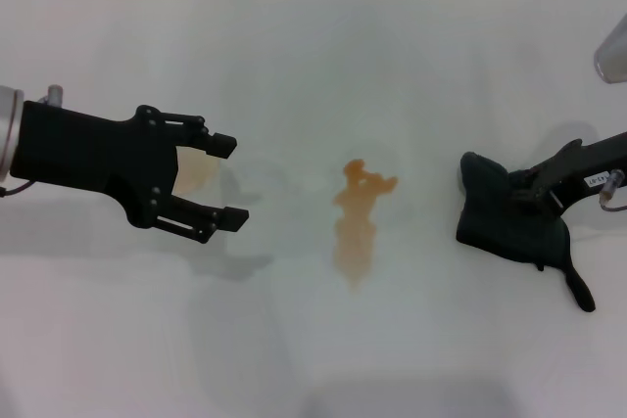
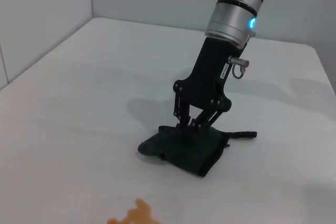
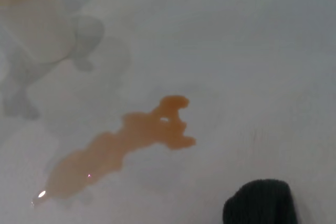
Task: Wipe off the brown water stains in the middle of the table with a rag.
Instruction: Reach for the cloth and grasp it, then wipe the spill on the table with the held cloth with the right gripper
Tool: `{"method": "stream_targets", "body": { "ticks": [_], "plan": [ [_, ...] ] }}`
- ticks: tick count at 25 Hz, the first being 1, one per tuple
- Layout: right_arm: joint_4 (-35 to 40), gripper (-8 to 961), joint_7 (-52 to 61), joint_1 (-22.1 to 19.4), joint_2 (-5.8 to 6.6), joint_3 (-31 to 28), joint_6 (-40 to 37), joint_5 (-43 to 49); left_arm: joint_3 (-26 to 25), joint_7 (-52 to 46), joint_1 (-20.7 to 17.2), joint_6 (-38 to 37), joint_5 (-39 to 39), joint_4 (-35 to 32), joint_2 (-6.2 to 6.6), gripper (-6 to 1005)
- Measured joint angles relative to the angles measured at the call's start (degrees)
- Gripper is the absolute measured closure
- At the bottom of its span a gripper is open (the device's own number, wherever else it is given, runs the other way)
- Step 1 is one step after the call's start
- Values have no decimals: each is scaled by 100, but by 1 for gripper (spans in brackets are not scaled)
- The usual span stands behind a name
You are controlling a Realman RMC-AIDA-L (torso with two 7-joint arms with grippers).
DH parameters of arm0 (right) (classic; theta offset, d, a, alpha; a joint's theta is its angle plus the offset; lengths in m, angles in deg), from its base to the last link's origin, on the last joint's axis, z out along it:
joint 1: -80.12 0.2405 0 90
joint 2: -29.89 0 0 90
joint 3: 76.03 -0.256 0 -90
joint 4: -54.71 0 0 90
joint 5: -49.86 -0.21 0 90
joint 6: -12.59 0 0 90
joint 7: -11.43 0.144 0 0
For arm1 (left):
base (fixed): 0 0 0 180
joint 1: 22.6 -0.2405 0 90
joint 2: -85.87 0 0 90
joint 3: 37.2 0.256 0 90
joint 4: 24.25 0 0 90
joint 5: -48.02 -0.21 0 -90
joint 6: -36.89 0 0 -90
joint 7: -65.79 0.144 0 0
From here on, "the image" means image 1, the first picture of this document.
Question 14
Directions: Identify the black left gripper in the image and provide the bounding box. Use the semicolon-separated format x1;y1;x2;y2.
9;100;251;246

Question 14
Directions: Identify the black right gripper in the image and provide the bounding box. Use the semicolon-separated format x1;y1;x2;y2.
508;130;627;216

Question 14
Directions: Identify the dark blue rag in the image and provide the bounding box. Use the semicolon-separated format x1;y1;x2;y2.
455;151;599;313

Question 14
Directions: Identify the brown water stain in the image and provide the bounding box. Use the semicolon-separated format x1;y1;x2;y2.
332;158;400;296

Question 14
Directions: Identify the right arm silver cable connector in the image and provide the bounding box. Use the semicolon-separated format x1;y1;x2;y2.
599;169;626;209

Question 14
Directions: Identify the left arm thin gray cable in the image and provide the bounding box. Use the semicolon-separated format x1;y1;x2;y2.
0;177;36;198

